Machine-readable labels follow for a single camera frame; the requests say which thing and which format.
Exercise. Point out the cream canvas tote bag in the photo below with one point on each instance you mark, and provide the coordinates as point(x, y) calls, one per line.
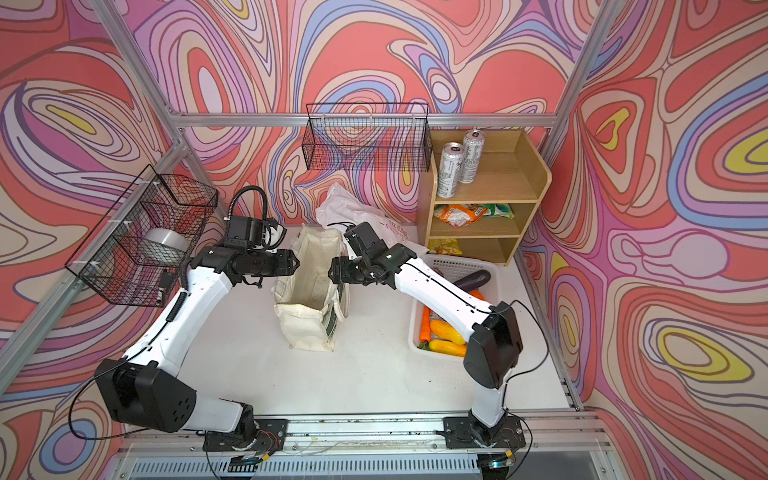
point(309, 306)

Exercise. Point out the yellow squash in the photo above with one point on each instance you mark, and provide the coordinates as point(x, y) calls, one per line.
point(443, 330)
point(447, 348)

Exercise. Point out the wooden shelf unit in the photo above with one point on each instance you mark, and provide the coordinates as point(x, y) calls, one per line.
point(511, 172)

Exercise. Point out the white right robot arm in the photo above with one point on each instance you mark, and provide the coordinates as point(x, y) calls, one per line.
point(491, 332)

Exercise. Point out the yellow snack packet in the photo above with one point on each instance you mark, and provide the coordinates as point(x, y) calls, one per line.
point(445, 246)

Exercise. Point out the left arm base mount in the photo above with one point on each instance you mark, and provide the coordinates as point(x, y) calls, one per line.
point(262, 435)

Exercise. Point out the orange snack packet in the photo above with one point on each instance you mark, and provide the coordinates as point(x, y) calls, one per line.
point(459, 215)

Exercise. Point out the white plastic grocery bag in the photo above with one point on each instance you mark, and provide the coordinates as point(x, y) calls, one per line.
point(341, 208)

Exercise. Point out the purple eggplant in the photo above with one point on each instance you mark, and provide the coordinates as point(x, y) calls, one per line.
point(473, 281)

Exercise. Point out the black wire basket back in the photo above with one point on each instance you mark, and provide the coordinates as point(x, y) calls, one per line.
point(367, 136)

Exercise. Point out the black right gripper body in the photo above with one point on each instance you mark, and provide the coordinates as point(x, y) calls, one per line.
point(351, 271)

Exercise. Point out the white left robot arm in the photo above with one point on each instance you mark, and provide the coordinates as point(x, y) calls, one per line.
point(142, 388)

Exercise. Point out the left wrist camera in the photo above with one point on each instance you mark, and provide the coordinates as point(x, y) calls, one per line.
point(245, 233)

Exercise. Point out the green snack packet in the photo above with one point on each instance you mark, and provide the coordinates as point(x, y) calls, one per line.
point(497, 211)

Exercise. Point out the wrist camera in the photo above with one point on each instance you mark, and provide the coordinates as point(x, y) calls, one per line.
point(364, 241)
point(245, 233)

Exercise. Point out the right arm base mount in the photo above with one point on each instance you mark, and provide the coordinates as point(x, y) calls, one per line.
point(466, 432)

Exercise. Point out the black wire basket left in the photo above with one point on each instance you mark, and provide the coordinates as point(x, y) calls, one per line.
point(109, 261)

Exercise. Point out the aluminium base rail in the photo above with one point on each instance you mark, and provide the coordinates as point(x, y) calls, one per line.
point(390, 433)

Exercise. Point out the silver drink can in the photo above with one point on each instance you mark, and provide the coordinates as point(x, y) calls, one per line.
point(452, 156)
point(473, 143)

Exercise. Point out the yellow squash upper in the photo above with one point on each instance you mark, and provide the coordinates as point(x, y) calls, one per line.
point(443, 330)

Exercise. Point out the black wire basket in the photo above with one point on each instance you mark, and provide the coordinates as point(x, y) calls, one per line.
point(367, 136)
point(109, 261)

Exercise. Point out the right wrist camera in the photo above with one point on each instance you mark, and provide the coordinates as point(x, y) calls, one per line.
point(364, 241)

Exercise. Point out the yellow squash lower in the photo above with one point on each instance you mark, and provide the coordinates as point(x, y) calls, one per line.
point(447, 348)

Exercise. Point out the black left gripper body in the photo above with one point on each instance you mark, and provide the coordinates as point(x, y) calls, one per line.
point(265, 263)

